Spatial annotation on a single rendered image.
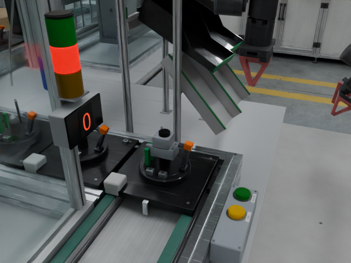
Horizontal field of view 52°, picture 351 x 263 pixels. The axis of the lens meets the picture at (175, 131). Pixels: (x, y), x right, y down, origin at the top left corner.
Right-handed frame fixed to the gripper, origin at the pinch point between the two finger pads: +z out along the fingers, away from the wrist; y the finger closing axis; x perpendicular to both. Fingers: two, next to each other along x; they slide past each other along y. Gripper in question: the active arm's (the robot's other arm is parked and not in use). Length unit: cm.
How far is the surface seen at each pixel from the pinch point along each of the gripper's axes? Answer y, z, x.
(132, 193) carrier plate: 16.3, 27.6, -22.8
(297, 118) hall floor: -233, 121, 15
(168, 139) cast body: 6.6, 15.9, -17.4
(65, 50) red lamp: 26.0, -10.6, -30.2
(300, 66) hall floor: -378, 120, 7
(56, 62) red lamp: 26.6, -8.2, -31.9
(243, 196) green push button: 7.8, 26.6, 2.9
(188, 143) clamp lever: 5.2, 16.7, -12.7
